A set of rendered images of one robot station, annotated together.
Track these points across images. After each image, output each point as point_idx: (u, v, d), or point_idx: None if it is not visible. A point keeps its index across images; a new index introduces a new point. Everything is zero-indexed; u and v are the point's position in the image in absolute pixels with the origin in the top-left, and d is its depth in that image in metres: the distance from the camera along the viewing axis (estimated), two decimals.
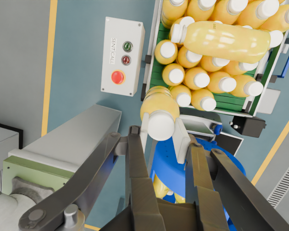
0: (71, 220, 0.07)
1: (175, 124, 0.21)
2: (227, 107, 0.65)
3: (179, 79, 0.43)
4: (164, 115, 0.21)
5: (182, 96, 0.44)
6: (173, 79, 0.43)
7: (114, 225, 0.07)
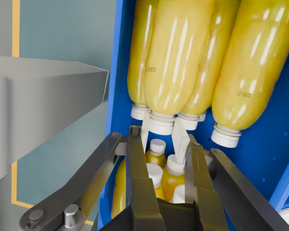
0: (71, 220, 0.07)
1: (175, 124, 0.21)
2: None
3: None
4: (161, 134, 0.21)
5: None
6: None
7: (114, 225, 0.07)
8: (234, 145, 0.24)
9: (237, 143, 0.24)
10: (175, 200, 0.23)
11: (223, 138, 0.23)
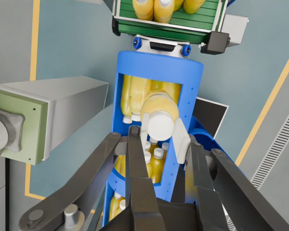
0: (71, 220, 0.07)
1: (175, 124, 0.21)
2: (197, 33, 0.66)
3: (167, 133, 0.22)
4: (136, 120, 0.55)
5: None
6: (155, 134, 0.22)
7: (114, 225, 0.07)
8: None
9: None
10: None
11: None
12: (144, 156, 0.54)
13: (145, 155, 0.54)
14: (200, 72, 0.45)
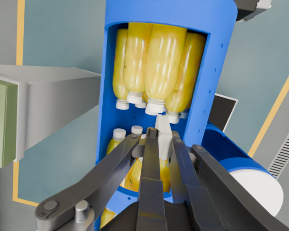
0: (80, 215, 0.07)
1: (162, 121, 0.21)
2: None
3: None
4: (133, 103, 0.38)
5: None
6: None
7: (114, 225, 0.07)
8: (175, 122, 0.39)
9: (179, 121, 0.40)
10: None
11: (169, 118, 0.39)
12: None
13: None
14: (233, 21, 0.29)
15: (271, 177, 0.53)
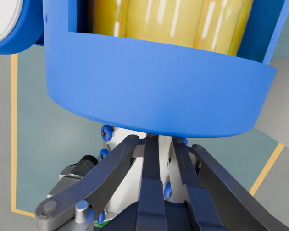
0: (80, 215, 0.07)
1: None
2: None
3: None
4: None
5: None
6: None
7: (114, 225, 0.07)
8: None
9: None
10: None
11: None
12: None
13: None
14: (45, 71, 0.17)
15: None
